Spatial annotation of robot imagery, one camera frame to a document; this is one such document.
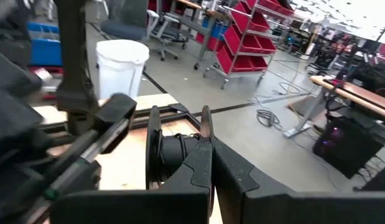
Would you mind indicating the dark office chair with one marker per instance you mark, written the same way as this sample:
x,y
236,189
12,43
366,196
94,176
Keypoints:
x,y
123,29

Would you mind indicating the black computer tower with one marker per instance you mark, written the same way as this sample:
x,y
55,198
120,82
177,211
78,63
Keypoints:
x,y
347,146

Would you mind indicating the red plastic storage bin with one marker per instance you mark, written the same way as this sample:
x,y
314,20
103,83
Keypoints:
x,y
232,62
273,6
239,40
245,20

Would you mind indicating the grey frame wooden table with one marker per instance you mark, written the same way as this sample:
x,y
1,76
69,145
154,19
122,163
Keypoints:
x,y
206,40

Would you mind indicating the wooden workbench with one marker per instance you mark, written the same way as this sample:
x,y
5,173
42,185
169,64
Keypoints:
x,y
366,99

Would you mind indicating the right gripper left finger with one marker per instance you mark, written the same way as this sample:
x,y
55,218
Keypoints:
x,y
123,208

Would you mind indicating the blue plastic crate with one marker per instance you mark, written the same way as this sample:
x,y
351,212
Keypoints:
x,y
218,31
46,53

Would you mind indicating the white trash bin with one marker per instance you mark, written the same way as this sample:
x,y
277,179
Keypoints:
x,y
120,71

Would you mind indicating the metal shelf rack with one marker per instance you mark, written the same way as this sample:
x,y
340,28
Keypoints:
x,y
224,83

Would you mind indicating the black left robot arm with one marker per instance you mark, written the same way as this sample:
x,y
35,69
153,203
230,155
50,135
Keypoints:
x,y
75,62

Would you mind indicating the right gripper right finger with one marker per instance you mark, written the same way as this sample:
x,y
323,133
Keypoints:
x,y
298,208

